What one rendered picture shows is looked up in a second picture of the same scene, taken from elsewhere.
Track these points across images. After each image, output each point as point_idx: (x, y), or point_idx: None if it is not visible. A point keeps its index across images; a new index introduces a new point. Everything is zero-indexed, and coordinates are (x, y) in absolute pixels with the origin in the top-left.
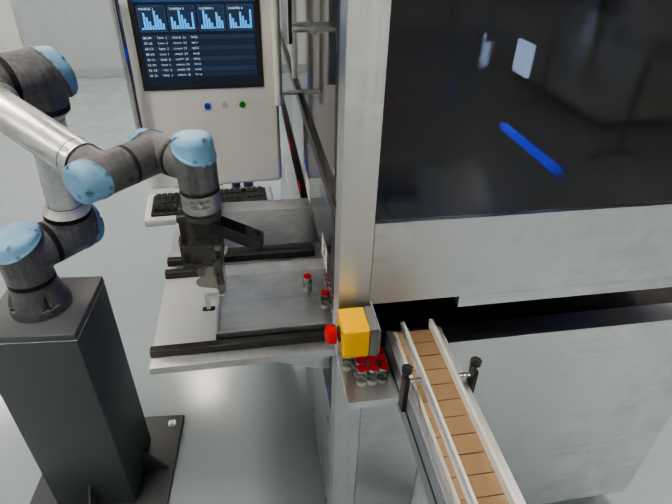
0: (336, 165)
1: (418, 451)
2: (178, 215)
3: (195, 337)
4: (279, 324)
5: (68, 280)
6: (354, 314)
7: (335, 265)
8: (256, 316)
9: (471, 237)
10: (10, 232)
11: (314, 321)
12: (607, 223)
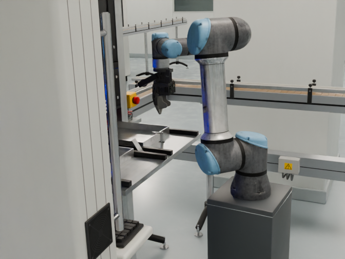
0: (114, 43)
1: (135, 110)
2: (171, 68)
3: (176, 136)
4: (138, 132)
5: (231, 201)
6: (127, 93)
7: (121, 85)
8: (144, 135)
9: None
10: (253, 134)
11: (123, 130)
12: None
